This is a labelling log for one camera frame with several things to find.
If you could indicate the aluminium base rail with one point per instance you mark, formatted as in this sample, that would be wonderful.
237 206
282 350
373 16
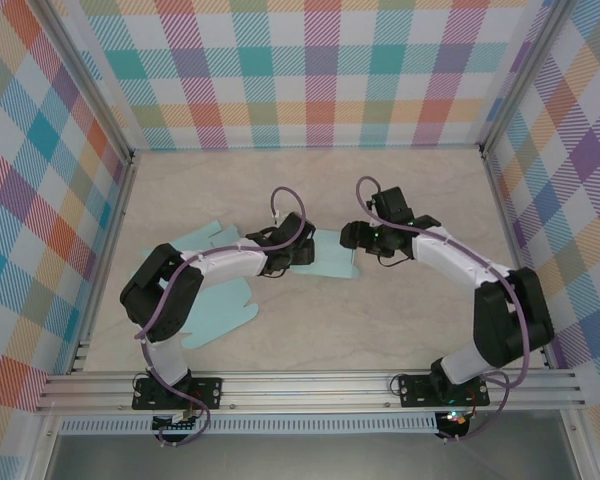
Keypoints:
305 392

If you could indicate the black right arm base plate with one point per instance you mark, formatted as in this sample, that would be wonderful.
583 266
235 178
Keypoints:
415 392

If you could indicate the aluminium frame post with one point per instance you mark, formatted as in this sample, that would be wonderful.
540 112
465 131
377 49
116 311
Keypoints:
522 75
96 87

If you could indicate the aluminium lower frame bar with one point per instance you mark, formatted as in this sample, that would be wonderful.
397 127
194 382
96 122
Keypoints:
40 450
582 450

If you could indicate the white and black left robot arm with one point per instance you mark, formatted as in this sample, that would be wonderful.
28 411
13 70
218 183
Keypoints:
225 262

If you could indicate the grey metal sheet panel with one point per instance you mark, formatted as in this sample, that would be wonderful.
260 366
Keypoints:
305 460

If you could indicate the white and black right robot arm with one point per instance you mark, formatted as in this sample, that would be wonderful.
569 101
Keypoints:
455 255

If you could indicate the aluminium table side rail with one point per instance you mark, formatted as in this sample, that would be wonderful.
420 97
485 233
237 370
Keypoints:
116 210
494 177

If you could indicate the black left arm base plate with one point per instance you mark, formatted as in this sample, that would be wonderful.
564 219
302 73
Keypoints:
210 392

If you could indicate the light teal paper box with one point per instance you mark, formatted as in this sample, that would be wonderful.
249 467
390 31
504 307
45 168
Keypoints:
330 260
220 310

